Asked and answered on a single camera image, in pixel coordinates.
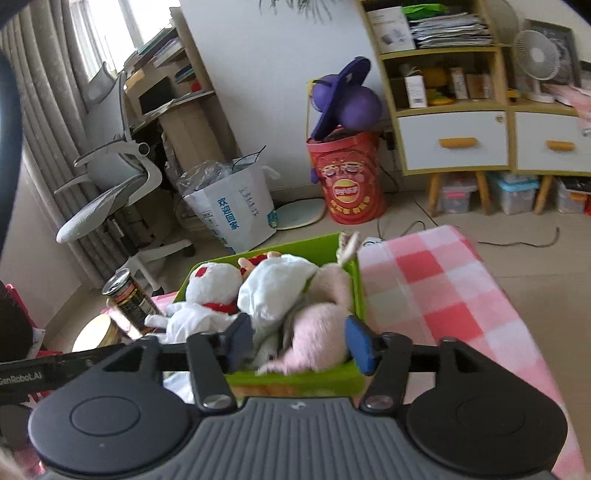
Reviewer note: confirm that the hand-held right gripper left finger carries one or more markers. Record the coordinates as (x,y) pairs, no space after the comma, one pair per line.
(241,341)

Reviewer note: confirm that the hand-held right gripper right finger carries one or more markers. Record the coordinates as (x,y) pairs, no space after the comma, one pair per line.
(361,344)

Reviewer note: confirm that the pink plush toy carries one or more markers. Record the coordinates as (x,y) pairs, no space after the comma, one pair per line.
(318,332)

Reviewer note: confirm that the green plastic bin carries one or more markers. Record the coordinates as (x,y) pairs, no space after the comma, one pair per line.
(339,286)

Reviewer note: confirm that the white plush toy red scarf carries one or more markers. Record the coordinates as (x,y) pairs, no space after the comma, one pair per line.
(207,286)

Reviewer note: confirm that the white cloth plush toy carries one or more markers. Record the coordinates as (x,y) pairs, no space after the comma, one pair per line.
(277,286)

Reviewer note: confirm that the dark cloth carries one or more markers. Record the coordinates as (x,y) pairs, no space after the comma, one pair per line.
(14,327)

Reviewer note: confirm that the pink white checked cloth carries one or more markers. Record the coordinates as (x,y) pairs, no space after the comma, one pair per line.
(438,295)

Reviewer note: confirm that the black yellow snack can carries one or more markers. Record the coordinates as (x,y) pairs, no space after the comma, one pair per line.
(129,300)

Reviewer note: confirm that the white plastic bag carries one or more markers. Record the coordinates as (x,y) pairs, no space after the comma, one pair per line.
(235,212)

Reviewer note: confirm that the round white plate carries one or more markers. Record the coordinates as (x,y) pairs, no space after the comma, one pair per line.
(300,214)

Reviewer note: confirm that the red snack bucket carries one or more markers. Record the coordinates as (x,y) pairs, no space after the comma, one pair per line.
(351,180)

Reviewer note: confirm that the white office chair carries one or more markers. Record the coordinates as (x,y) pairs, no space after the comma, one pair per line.
(120,184)

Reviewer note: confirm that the clear storage box blue lid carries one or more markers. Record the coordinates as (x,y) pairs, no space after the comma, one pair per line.
(513,196)

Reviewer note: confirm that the wooden desk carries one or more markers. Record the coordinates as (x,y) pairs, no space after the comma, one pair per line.
(184,120)

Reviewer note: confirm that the purple jumping ball toy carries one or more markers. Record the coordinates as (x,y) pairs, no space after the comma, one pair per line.
(358,106)

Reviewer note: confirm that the grey striped curtain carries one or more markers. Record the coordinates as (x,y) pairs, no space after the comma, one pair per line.
(46,115)

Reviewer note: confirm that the small white box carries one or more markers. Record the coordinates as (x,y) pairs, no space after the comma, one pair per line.
(414,91)

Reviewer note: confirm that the wooden white cabinet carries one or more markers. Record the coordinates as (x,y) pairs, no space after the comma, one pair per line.
(503,104)

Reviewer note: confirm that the white carton box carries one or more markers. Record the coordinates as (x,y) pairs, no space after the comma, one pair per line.
(390,30)

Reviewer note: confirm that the stack of papers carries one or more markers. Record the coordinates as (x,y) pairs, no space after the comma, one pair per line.
(452,32)

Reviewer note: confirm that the white desk fan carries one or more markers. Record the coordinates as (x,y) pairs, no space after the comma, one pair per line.
(538,55)

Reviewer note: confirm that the green packet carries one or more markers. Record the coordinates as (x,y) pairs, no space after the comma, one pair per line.
(422,9)

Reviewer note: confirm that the beige round fan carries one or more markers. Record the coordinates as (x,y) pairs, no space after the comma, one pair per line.
(503,21)

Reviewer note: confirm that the dark framed picture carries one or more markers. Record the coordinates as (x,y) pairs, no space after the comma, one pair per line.
(570,50)

